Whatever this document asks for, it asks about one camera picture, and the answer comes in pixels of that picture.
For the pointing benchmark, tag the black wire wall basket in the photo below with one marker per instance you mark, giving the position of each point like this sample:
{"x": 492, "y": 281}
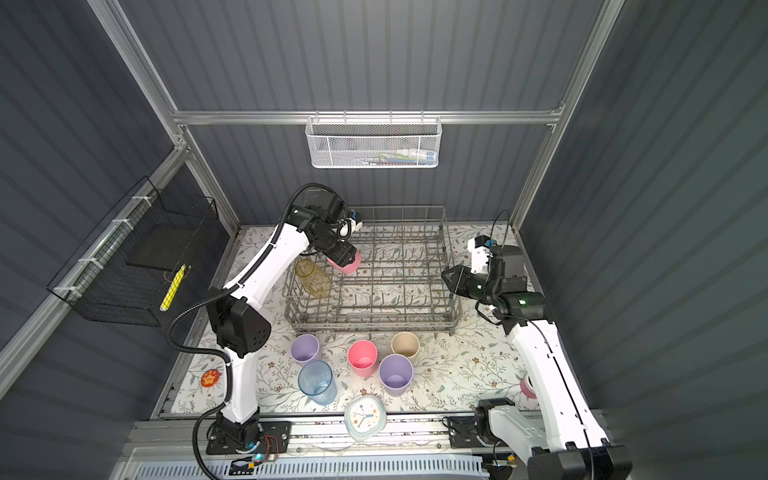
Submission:
{"x": 125, "y": 273}

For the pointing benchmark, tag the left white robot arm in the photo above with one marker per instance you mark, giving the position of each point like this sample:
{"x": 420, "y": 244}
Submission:
{"x": 315, "y": 217}

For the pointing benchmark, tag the lilac cup front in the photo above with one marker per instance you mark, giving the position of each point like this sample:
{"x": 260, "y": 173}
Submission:
{"x": 396, "y": 373}

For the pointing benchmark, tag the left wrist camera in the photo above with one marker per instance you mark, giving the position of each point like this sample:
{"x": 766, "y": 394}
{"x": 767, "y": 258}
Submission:
{"x": 351, "y": 223}

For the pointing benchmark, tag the lilac cup left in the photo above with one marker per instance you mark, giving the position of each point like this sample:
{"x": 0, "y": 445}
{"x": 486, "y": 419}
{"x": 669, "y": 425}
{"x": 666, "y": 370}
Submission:
{"x": 305, "y": 349}

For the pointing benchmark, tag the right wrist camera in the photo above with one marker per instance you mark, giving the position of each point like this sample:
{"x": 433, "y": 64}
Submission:
{"x": 479, "y": 248}

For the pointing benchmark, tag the grey wire dish rack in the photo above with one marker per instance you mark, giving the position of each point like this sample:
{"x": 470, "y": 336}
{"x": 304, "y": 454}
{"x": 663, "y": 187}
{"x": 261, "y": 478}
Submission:
{"x": 398, "y": 285}

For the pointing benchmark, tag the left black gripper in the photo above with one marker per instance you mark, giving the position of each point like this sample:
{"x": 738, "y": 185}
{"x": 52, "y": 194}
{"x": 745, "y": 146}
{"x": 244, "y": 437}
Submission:
{"x": 344, "y": 256}

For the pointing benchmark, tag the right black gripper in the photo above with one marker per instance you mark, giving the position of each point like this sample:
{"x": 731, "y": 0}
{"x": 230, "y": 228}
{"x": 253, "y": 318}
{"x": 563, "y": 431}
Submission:
{"x": 460, "y": 273}

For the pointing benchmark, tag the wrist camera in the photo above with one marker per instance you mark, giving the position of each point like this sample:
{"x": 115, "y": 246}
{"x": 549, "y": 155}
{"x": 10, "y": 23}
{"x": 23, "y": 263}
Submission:
{"x": 351, "y": 223}
{"x": 479, "y": 248}

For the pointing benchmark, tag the clear amber glass cup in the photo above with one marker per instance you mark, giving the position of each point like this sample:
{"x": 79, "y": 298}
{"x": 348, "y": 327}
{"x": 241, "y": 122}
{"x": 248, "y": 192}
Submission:
{"x": 313, "y": 278}

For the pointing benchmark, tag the items in white basket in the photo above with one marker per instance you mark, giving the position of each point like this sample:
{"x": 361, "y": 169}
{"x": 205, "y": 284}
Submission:
{"x": 400, "y": 157}

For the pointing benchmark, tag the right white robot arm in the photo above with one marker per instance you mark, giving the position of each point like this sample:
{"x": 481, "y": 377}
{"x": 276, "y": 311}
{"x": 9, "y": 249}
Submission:
{"x": 571, "y": 444}

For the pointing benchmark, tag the lilac cup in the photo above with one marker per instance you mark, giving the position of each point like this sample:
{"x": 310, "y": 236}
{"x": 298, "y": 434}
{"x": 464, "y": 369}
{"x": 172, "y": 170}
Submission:
{"x": 396, "y": 373}
{"x": 305, "y": 349}

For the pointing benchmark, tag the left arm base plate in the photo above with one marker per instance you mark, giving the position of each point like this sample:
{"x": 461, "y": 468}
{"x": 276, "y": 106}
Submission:
{"x": 228, "y": 438}

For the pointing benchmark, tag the beige cup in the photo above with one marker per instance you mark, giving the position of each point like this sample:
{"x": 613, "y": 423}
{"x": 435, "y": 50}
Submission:
{"x": 406, "y": 344}

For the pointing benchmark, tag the pink cup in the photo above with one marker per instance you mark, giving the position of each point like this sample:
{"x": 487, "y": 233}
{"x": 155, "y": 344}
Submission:
{"x": 349, "y": 268}
{"x": 362, "y": 357}

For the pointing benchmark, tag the pink tape roll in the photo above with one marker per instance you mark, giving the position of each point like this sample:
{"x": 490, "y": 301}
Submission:
{"x": 527, "y": 388}

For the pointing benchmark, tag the white mint clock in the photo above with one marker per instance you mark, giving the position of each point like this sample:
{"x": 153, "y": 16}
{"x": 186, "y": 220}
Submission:
{"x": 365, "y": 417}

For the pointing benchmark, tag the white mesh wall basket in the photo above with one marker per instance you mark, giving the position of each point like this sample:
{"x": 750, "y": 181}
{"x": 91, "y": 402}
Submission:
{"x": 333, "y": 144}

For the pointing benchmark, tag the clear blue cup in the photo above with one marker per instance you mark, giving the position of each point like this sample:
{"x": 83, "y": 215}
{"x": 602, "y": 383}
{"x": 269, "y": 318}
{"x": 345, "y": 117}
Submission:
{"x": 317, "y": 381}

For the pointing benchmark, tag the yellow marker pen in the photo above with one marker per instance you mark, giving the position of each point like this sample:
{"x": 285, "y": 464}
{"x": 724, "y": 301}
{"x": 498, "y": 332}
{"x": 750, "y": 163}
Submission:
{"x": 173, "y": 288}

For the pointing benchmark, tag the red round sticker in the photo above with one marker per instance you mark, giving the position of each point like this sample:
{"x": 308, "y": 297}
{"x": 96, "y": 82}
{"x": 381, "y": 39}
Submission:
{"x": 210, "y": 378}

